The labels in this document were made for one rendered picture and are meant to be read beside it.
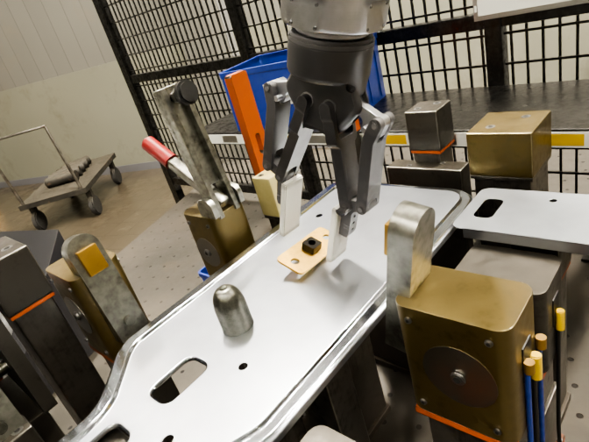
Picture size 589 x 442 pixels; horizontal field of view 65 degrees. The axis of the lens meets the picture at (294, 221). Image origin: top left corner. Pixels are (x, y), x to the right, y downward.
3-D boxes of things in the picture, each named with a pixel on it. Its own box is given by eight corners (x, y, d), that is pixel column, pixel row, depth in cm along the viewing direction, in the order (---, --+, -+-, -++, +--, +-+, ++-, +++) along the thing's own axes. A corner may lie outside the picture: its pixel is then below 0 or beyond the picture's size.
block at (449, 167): (479, 334, 78) (460, 169, 65) (413, 316, 86) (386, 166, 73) (485, 323, 80) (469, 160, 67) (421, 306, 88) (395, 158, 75)
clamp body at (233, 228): (283, 413, 74) (209, 220, 59) (243, 390, 81) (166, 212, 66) (308, 384, 78) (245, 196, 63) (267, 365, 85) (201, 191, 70)
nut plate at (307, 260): (301, 276, 50) (301, 267, 50) (274, 260, 52) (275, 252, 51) (344, 240, 56) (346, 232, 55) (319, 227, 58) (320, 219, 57)
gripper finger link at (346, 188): (340, 92, 44) (352, 91, 44) (358, 200, 49) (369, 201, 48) (315, 103, 42) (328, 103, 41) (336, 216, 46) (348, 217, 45)
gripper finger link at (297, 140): (310, 102, 42) (299, 92, 43) (276, 187, 50) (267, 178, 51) (335, 90, 45) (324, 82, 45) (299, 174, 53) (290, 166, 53)
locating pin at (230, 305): (242, 352, 46) (220, 299, 43) (222, 343, 48) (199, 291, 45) (264, 331, 48) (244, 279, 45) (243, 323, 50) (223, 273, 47)
